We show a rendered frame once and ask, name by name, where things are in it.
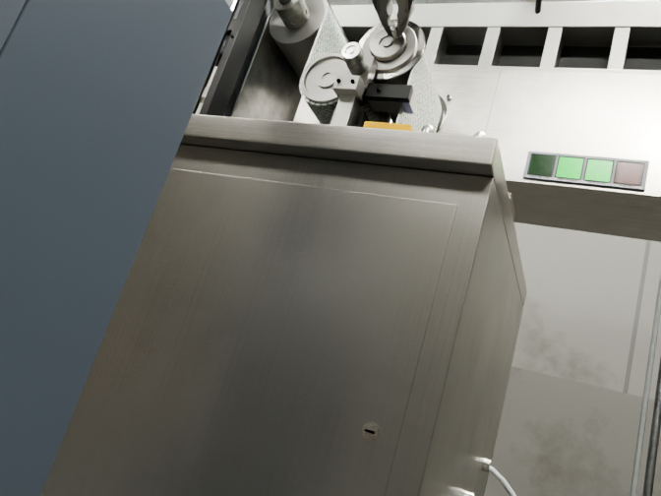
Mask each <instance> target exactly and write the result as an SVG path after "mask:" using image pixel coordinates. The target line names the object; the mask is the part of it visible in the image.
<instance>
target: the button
mask: <svg viewBox="0 0 661 496"><path fill-rule="evenodd" d="M363 127H367V128H379V129H392V130H404V131H413V129H412V127H411V125H409V124H397V123H384V122H370V121H365V123H364V126H363Z"/></svg>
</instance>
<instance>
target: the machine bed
mask: <svg viewBox="0 0 661 496"><path fill-rule="evenodd" d="M180 145H188V146H197V147H207V148H216V149H225V150H234V151H243V152H253V153H262V154H272V155H289V156H299V157H307V158H317V159H326V160H336V161H345V162H354V163H364V164H373V165H382V166H391V167H400V168H410V169H419V170H429V171H438V172H447V173H456V174H465V175H475V176H484V177H492V178H494V182H495V186H496V191H497V195H498V199H499V204H500V208H501V212H502V217H503V221H504V225H505V230H506V234H507V238H508V243H509V246H510V251H511V258H512V263H513V267H514V271H515V276H516V280H517V284H518V289H519V293H520V297H521V302H522V306H524V302H525V297H526V292H527V290H526V285H525V279H524V274H523V269H522V264H521V259H520V254H519V249H518V244H517V238H516V233H515V228H514V223H513V217H512V212H511V203H510V198H509V192H508V187H507V182H506V177H505V172H504V167H503V162H502V157H501V151H500V146H499V141H498V138H493V137H480V136H467V135H455V134H443V133H430V132H417V131H404V130H392V129H379V128H367V127H354V126H341V125H329V124H316V123H303V122H290V121H278V120H266V119H253V118H240V117H227V116H214V115H203V114H192V116H191V118H190V121H189V123H188V126H187V128H186V131H185V133H184V136H183V138H182V141H181V143H180Z"/></svg>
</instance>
